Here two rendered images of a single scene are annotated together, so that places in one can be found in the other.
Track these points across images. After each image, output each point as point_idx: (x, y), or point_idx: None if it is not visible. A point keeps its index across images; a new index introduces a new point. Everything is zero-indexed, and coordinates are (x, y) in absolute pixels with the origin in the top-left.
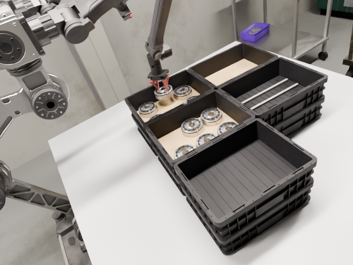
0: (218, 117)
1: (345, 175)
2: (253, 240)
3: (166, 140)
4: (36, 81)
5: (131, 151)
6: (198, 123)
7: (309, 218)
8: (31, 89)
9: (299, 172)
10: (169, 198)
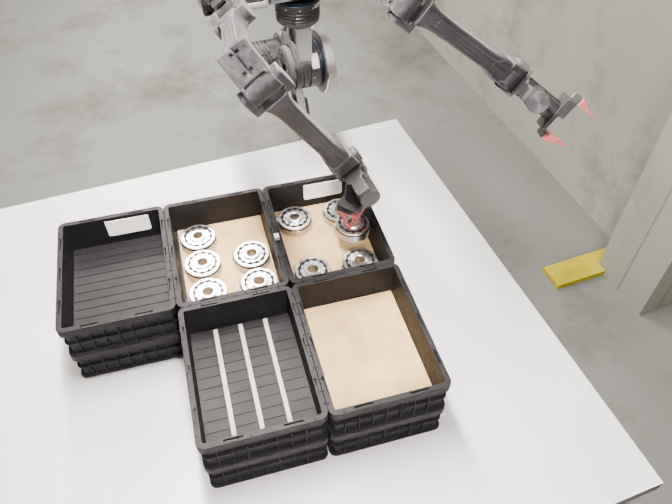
0: (243, 287)
1: (87, 440)
2: None
3: (252, 228)
4: (295, 37)
5: None
6: (248, 261)
7: (66, 365)
8: (292, 39)
9: (56, 307)
10: None
